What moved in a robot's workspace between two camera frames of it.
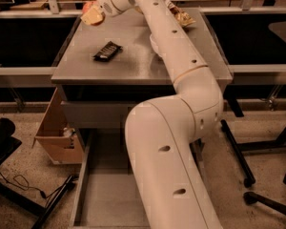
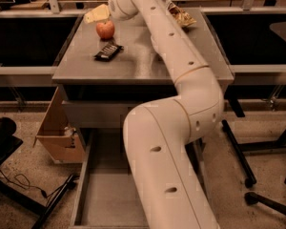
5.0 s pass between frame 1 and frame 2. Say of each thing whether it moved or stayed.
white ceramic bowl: stayed
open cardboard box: stayed
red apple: moved
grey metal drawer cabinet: stayed
